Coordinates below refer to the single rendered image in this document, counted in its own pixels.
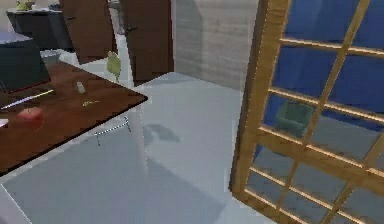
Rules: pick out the wooden framed glass door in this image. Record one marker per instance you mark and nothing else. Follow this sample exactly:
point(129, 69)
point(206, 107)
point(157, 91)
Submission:
point(260, 110)

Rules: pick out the small gold key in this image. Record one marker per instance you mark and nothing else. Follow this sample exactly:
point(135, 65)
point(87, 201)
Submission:
point(89, 103)

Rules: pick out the small grey shaker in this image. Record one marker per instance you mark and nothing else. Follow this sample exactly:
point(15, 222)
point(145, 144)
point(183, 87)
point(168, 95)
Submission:
point(80, 87)

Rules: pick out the green house plant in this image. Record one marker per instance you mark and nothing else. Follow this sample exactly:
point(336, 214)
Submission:
point(25, 4)

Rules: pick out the green chair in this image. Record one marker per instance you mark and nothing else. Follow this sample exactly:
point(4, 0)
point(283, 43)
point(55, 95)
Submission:
point(113, 64)

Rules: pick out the green bin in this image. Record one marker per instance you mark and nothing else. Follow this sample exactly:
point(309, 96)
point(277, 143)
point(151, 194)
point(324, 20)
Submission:
point(293, 117)

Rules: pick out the brown wooden door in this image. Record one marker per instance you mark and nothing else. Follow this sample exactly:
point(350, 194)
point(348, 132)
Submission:
point(88, 30)
point(150, 36)

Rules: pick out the black cabinet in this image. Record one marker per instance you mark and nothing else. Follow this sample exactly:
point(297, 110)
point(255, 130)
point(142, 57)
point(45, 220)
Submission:
point(40, 28)

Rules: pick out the red apple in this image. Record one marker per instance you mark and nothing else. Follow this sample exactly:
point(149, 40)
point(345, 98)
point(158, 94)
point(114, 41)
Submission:
point(30, 117)

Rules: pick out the dark brown wooden table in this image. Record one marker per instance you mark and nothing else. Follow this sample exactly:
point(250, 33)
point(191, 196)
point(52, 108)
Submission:
point(66, 110)

